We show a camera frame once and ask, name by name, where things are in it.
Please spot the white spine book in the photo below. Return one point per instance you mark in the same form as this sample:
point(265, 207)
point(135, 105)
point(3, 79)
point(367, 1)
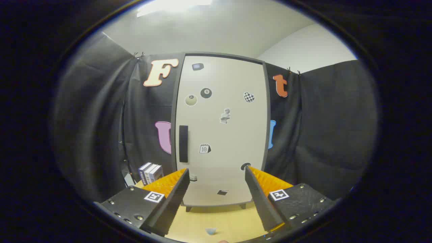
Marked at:
point(149, 173)

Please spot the black backdrop cloth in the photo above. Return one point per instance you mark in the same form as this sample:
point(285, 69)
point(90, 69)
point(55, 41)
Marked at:
point(337, 118)

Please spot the white and blue tube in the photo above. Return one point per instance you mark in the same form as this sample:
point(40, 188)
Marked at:
point(211, 231)

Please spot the white cabinet door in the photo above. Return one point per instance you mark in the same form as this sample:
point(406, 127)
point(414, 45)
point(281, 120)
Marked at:
point(229, 135)

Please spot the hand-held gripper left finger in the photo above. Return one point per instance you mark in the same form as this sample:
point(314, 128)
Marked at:
point(172, 206)

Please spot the blue spine book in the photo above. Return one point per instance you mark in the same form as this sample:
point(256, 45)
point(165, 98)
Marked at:
point(143, 172)

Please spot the black stand pole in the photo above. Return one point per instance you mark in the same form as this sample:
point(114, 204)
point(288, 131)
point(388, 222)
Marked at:
point(123, 135)

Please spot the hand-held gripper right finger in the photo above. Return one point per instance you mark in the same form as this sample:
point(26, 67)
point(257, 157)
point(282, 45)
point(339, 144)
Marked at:
point(261, 202)

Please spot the grey cabinet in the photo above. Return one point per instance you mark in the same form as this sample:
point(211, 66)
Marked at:
point(173, 111)

